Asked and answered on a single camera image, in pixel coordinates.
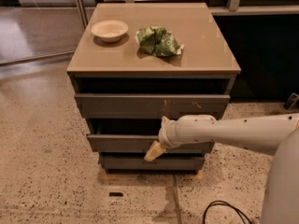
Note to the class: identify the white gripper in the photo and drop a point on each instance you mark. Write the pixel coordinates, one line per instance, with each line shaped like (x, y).
(164, 134)

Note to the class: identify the grey drawer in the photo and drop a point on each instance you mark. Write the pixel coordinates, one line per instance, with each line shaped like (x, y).
(167, 162)
(123, 135)
(149, 106)

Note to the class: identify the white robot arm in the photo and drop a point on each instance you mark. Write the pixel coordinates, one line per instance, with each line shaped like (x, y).
(277, 135)

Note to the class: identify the grey bottom drawer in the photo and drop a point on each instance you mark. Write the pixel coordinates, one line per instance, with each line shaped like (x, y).
(167, 162)

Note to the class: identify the grey top drawer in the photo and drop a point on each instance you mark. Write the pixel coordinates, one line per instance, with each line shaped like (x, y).
(149, 106)

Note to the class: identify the grey drawer cabinet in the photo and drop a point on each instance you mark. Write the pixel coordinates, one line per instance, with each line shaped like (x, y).
(138, 63)

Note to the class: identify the black floor marker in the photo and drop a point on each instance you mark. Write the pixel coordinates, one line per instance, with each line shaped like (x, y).
(116, 194)

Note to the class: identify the crumpled green chip bag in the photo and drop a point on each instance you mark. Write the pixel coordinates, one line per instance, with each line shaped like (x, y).
(158, 42)

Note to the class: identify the white paper bowl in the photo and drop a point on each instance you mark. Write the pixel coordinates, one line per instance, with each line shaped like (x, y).
(110, 31)

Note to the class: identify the dark object on floor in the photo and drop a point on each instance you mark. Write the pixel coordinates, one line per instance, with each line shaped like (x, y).
(292, 102)

